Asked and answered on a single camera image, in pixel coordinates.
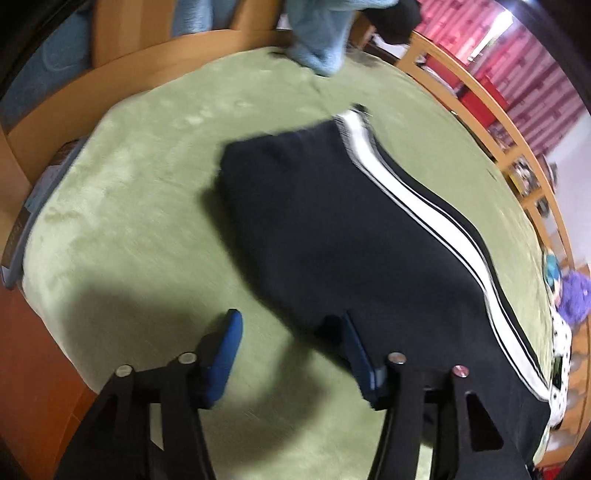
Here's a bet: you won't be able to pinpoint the pink striped curtain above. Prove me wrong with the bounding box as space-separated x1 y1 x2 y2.
416 0 587 158

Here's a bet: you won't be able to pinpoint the colourful patterned cushion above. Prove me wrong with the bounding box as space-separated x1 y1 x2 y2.
542 249 566 296

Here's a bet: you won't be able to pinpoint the red storage box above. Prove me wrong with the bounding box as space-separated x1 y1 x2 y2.
459 78 509 121

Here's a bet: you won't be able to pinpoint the white black-dotted pillow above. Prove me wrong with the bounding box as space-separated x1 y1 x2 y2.
542 309 575 430

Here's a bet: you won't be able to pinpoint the black pants with white stripe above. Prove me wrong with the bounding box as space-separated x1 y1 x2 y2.
215 104 552 480

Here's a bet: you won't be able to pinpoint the cluttered small shelf items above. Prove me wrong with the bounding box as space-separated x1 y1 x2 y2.
485 120 561 222

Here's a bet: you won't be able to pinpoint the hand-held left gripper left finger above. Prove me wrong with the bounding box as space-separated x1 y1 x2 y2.
53 308 245 480

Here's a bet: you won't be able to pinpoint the wooden bed frame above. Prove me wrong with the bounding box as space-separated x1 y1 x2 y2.
0 0 591 472

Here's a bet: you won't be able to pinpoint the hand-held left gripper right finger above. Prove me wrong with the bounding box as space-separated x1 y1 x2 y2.
325 311 532 480

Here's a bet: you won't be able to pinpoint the green fleece blanket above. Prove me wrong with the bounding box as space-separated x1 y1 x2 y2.
21 44 561 480

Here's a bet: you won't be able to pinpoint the black cloth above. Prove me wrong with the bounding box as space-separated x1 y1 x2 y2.
365 0 423 44

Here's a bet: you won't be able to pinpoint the light blue towel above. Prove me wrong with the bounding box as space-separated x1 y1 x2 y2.
281 0 398 77

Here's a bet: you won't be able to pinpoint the purple plush toy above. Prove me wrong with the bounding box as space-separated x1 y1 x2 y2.
556 270 591 326

